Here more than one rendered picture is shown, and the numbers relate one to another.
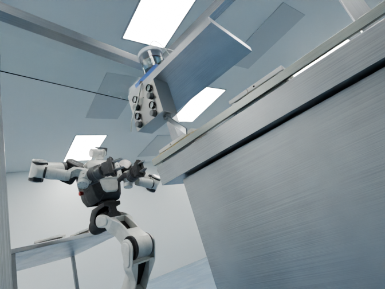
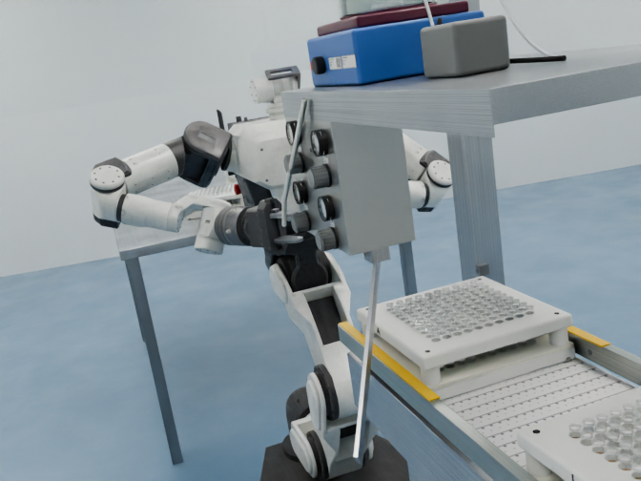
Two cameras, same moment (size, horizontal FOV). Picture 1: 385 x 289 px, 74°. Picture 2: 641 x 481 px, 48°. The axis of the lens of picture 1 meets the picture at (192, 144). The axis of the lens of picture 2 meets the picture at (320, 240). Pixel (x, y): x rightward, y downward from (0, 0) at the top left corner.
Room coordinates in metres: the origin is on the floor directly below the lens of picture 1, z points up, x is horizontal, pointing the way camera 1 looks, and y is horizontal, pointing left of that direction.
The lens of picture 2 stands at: (0.29, -0.47, 1.37)
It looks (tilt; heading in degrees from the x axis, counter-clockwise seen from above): 14 degrees down; 36
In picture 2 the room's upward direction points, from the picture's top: 9 degrees counter-clockwise
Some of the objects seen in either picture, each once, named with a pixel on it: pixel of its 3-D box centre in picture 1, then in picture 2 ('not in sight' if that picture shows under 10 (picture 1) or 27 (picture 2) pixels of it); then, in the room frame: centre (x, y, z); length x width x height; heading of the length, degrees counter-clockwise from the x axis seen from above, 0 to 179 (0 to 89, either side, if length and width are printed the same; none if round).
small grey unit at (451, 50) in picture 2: not in sight; (460, 48); (1.11, -0.11, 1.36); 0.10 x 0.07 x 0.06; 53
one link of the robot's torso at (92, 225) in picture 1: (103, 218); (294, 258); (1.84, 0.78, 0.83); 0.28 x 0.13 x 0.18; 53
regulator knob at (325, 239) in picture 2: (152, 112); (325, 237); (1.12, 0.13, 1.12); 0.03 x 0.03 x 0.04; 53
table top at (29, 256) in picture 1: (50, 253); (234, 195); (2.70, 1.76, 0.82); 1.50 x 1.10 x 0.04; 52
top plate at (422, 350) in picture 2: (191, 143); (457, 317); (1.26, 0.01, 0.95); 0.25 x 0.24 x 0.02; 144
